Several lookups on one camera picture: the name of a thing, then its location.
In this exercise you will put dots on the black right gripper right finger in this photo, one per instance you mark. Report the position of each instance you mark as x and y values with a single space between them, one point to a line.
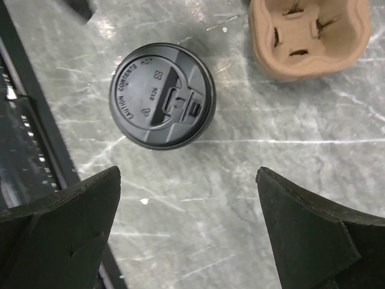
318 243

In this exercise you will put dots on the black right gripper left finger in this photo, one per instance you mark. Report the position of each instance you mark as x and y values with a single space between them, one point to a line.
58 241

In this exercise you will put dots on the black plastic cup lid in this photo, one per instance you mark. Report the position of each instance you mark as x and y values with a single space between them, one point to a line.
162 97

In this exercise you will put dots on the brown cardboard cup carrier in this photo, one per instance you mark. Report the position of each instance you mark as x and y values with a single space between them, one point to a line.
294 40

